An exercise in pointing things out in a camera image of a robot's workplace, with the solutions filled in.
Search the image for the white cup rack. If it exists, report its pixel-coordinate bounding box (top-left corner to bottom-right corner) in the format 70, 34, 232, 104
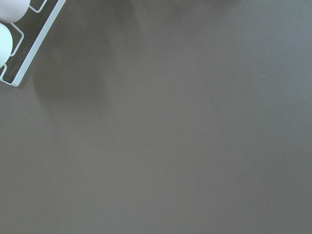
0, 0, 66, 87

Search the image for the white cup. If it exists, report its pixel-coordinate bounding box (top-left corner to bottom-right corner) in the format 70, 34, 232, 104
0, 23, 13, 67

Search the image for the pink cup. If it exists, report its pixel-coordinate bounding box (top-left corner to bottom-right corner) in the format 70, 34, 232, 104
0, 0, 30, 23

